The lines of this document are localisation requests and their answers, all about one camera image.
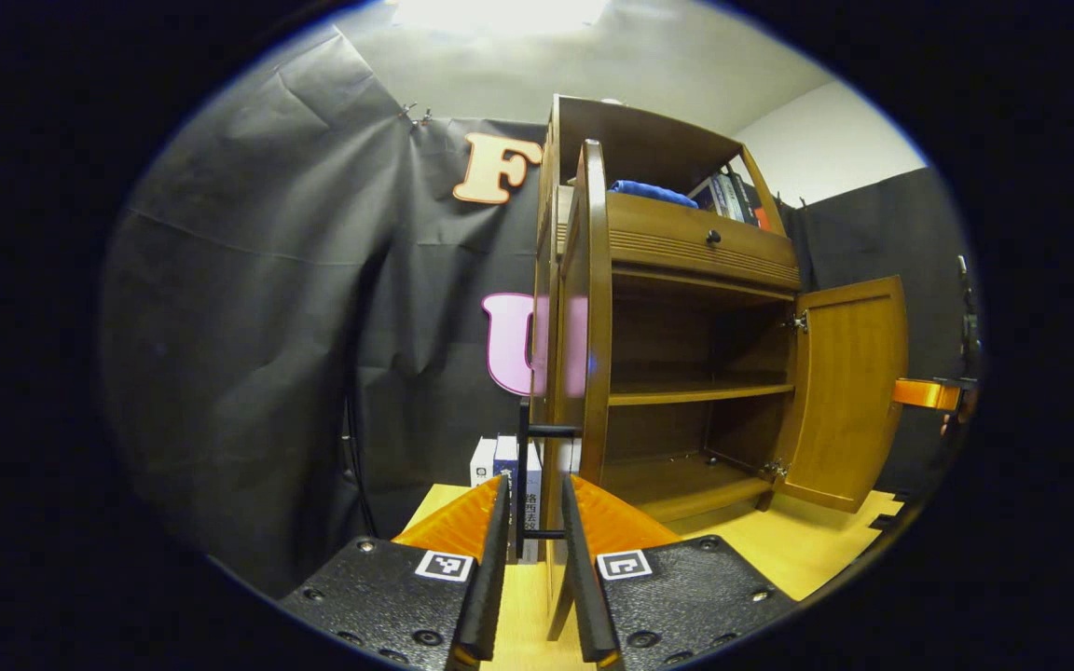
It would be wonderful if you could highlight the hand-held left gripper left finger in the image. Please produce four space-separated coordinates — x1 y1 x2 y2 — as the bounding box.
278 472 512 671

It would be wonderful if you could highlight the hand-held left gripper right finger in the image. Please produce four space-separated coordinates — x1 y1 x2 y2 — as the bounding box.
560 473 799 671

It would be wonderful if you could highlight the wooden cabinet door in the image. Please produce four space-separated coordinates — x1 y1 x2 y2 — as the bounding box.
518 140 614 644
770 276 909 514

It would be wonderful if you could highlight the wooden double-door shoe cabinet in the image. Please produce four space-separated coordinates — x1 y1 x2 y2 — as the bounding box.
530 93 804 523

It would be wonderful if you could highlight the plain white box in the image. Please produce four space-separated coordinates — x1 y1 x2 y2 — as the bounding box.
470 436 499 490

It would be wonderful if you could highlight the black spine book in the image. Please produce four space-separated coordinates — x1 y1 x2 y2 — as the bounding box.
731 168 774 230

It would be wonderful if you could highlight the grey spine book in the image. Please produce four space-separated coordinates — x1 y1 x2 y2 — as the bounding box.
712 171 749 223

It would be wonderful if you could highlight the blue cover book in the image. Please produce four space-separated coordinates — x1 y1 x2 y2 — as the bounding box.
691 177 729 217

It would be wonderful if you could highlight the wooden drawer with black knob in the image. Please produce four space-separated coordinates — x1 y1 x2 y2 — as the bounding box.
556 186 802 292

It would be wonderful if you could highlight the blue folded towel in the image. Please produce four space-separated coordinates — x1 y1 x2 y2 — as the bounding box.
608 179 699 210

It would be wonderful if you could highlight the black backdrop cloth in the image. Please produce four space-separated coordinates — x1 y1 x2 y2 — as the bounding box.
99 26 981 597

